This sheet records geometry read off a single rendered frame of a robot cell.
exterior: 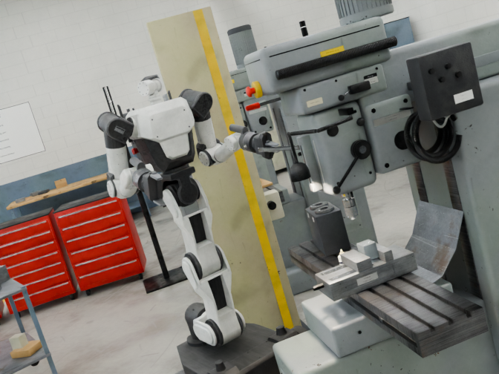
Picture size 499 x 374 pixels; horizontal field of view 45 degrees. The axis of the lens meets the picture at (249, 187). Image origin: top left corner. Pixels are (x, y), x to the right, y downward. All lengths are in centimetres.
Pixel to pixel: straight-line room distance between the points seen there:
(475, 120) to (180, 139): 125
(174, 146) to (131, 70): 848
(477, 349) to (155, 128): 159
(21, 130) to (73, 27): 200
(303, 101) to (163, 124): 80
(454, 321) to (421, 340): 12
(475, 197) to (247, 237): 204
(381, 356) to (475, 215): 62
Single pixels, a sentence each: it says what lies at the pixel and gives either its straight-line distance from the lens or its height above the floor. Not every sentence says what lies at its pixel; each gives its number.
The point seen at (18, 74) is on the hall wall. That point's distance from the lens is 1120.
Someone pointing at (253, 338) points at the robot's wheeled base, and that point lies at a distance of 308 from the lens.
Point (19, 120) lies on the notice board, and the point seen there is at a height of 218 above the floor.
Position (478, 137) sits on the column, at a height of 138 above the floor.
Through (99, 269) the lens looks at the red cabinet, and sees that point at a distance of 681.
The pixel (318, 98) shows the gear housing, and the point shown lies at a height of 167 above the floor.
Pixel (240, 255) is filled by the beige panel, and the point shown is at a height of 69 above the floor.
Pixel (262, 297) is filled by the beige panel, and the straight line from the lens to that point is 414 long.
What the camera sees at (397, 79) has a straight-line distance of 225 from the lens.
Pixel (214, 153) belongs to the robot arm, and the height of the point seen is 150.
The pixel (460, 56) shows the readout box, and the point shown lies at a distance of 207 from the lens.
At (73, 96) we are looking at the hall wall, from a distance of 1111.
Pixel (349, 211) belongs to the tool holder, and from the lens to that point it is 229.
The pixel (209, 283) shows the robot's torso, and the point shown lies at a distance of 288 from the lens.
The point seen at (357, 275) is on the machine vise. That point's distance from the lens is 222.
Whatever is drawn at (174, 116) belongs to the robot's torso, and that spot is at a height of 173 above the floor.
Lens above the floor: 181
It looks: 10 degrees down
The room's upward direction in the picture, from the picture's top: 16 degrees counter-clockwise
